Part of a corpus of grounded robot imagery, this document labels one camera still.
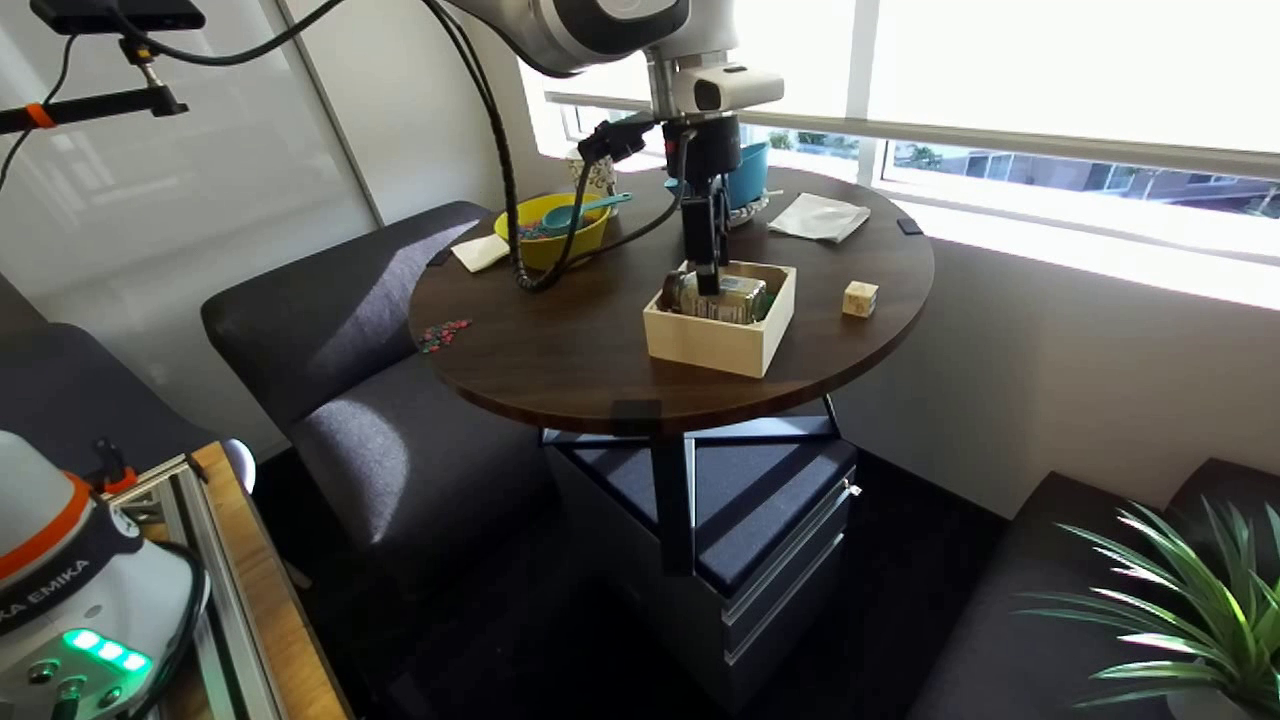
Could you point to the small red blue object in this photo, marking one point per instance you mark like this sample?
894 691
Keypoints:
444 328

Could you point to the black camera on mount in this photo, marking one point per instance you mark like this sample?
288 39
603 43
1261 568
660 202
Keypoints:
116 15

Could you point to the beige patterned mug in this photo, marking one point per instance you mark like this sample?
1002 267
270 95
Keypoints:
597 172

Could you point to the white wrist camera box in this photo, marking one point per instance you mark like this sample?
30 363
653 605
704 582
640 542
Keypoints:
729 90

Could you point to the dark metal drawer cabinet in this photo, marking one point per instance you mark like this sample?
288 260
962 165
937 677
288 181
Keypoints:
762 544

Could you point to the black sofa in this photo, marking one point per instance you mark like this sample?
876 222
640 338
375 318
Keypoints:
1052 626

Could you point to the green potted plant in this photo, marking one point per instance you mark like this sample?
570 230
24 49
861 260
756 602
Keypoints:
1181 612

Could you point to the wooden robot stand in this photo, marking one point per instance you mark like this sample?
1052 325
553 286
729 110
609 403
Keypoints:
261 585

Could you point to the jar with beige label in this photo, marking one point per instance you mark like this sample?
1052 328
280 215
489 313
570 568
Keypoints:
742 297

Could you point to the small black flat object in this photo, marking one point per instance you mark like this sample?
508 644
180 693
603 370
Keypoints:
910 227

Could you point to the blue bowl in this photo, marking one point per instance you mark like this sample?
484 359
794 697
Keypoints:
749 172

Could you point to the white patterned bowl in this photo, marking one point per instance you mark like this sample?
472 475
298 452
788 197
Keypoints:
746 215

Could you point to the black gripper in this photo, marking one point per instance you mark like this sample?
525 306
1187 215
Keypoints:
701 148

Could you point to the yellow bowl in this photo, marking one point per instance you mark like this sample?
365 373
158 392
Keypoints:
546 243

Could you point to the white folded napkin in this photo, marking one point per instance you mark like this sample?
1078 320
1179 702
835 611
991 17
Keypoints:
480 254

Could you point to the white orange robot base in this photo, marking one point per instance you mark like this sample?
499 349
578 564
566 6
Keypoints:
67 585

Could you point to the black table leg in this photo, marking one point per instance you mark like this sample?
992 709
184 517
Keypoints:
673 487

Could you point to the white round knob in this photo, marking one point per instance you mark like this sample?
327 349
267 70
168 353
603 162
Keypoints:
243 461

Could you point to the grey folded cloth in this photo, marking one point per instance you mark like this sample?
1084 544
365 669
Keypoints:
816 217

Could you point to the dark grey armchair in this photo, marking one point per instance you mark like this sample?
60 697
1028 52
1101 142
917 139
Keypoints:
365 385

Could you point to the cream wooden box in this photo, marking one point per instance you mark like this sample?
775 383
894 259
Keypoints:
717 341

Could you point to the blue plastic scoop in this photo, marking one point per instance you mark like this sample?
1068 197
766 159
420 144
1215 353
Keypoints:
587 211

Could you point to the small wooden cube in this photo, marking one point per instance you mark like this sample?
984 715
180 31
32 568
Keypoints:
861 297

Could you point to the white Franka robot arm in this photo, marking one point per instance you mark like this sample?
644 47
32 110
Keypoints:
587 25

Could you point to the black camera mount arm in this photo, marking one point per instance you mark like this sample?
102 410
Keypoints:
104 102

